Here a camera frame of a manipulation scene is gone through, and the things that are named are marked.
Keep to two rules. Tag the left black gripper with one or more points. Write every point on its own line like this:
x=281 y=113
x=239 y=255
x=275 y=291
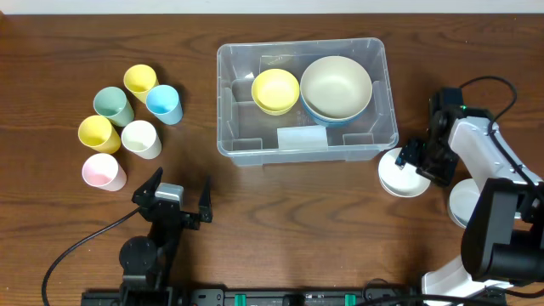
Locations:
x=189 y=223

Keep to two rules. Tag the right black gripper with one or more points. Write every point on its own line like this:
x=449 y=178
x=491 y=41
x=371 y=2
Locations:
x=440 y=173

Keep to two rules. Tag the white small bowl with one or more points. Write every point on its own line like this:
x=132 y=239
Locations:
x=400 y=181

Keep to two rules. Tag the light blue small bowl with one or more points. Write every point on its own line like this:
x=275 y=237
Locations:
x=462 y=201

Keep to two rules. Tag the dark blue bowl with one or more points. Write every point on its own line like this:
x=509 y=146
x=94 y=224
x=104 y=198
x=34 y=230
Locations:
x=329 y=124
x=312 y=113

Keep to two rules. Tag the beige large bowl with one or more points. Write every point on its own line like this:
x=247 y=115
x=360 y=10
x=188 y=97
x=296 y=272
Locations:
x=336 y=88

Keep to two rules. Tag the yellow small bowl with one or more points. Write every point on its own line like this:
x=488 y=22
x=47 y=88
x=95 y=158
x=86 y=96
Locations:
x=275 y=91

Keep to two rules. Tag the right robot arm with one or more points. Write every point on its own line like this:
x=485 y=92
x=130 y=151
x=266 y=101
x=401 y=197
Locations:
x=502 y=244

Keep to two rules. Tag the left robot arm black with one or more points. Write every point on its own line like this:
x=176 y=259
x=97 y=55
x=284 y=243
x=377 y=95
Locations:
x=147 y=260

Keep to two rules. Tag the clear plastic storage container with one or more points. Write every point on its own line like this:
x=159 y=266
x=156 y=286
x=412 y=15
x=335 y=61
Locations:
x=250 y=137

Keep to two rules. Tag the cream white cup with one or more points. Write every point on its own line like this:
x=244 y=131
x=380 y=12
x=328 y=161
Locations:
x=141 y=138

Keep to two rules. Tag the pink cup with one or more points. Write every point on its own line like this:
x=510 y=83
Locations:
x=104 y=172

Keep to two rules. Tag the blue cup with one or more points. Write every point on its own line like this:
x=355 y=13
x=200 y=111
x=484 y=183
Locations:
x=164 y=102

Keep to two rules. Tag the yellow cup at front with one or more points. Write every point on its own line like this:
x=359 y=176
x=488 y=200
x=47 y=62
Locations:
x=97 y=133

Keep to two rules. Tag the yellow cup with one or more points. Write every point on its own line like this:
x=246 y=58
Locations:
x=97 y=133
x=139 y=80

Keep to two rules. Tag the green cup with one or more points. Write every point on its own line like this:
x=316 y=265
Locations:
x=112 y=103

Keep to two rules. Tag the yellow cup at back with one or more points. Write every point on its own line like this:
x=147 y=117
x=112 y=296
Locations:
x=139 y=80

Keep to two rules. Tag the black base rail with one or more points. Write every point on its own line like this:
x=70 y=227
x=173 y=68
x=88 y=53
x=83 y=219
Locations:
x=219 y=297

